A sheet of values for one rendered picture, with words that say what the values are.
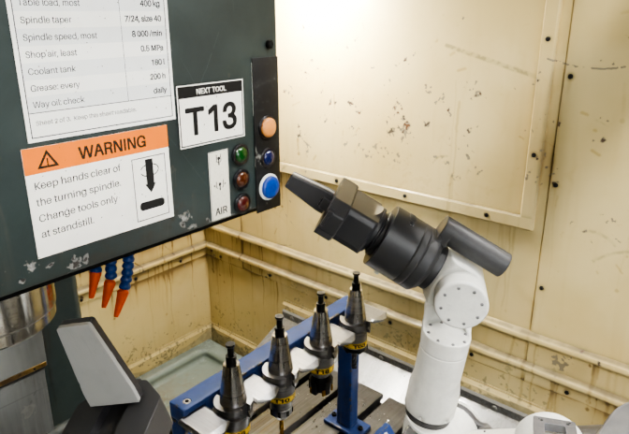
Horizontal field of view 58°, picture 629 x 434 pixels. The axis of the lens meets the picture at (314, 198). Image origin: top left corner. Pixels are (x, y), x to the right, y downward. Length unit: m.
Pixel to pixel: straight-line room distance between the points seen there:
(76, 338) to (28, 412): 1.14
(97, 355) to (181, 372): 1.85
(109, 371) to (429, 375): 0.54
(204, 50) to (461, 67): 0.81
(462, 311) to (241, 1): 0.45
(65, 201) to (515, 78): 0.98
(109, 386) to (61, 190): 0.27
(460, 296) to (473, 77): 0.73
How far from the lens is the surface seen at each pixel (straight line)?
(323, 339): 1.08
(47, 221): 0.59
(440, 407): 0.85
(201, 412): 0.97
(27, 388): 1.45
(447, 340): 0.80
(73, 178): 0.60
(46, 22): 0.57
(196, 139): 0.67
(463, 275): 0.73
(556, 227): 1.35
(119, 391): 0.37
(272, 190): 0.76
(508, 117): 1.33
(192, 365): 2.22
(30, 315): 0.77
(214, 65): 0.68
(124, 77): 0.61
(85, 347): 0.35
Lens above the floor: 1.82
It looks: 18 degrees down
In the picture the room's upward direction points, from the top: straight up
